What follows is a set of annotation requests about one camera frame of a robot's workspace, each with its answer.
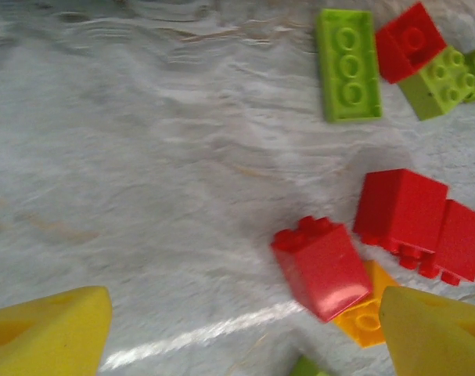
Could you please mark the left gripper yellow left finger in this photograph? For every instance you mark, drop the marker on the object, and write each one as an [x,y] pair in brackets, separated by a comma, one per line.
[41,337]

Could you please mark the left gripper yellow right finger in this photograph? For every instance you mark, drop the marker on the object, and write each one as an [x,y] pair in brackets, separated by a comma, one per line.
[444,340]

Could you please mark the orange lego brick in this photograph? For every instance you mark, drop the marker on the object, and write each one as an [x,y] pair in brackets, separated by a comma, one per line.
[362,321]

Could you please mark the red lego brick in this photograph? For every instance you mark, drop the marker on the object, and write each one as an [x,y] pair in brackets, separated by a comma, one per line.
[397,211]
[323,274]
[393,58]
[460,243]

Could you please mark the long green lego brick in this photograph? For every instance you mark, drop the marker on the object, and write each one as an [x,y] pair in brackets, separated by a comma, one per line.
[348,66]

